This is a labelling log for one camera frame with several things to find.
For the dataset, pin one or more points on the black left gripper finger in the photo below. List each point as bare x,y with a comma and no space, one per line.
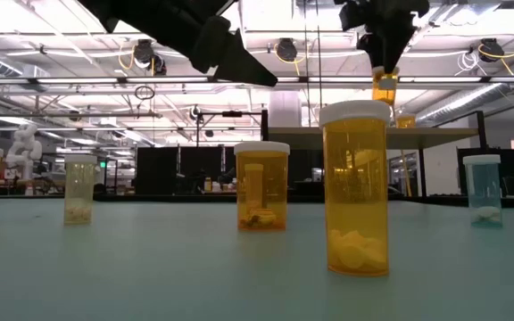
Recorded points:
243,67

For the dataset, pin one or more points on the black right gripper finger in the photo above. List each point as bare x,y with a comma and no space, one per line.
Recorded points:
393,40
370,46

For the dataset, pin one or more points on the small teal pill bottle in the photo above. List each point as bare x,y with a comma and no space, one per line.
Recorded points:
483,187

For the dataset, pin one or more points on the small pale yellow pill bottle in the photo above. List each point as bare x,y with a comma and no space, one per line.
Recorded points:
78,187

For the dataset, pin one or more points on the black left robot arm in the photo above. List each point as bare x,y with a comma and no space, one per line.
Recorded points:
123,11

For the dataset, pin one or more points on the wooden shelf board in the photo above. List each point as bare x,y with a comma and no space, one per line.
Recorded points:
440,138

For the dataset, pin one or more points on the white column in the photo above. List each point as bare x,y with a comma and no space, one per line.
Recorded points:
284,111

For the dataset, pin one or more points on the long ceiling light bar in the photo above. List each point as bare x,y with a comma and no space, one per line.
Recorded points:
105,80

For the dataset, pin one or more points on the distant orange bottle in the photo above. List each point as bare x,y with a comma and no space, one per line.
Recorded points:
207,184

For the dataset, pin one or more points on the small white cap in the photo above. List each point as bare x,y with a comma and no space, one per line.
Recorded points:
355,187

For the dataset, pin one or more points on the white robot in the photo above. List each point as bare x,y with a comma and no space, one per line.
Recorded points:
24,151

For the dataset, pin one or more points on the green table mat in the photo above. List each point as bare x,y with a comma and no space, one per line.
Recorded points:
150,276

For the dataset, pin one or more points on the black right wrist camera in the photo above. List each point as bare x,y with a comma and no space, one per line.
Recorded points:
350,15

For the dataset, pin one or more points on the black pole-mounted camera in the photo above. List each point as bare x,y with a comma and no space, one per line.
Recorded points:
194,112

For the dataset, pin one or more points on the black table frame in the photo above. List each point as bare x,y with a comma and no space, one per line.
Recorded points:
185,198

